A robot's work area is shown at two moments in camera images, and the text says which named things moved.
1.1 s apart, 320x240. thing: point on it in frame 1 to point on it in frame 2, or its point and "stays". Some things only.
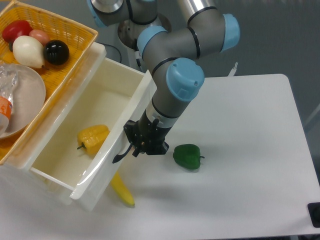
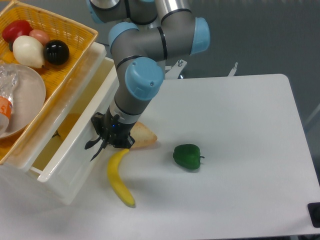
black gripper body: [147, 135] to [112, 130]
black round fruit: [56, 52] stays
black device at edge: [314, 211] stays
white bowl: [28, 101] stays
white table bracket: [233, 71] stays
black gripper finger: [136, 152] to [103, 145]
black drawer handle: [118, 157] to [91, 143]
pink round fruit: [40, 35] stays
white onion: [29, 51] stays
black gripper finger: [136, 152] to [93, 142]
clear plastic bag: [8, 75] stays
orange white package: [5, 112] stays
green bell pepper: [187, 156] stays
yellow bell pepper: [92, 137] to [66, 125]
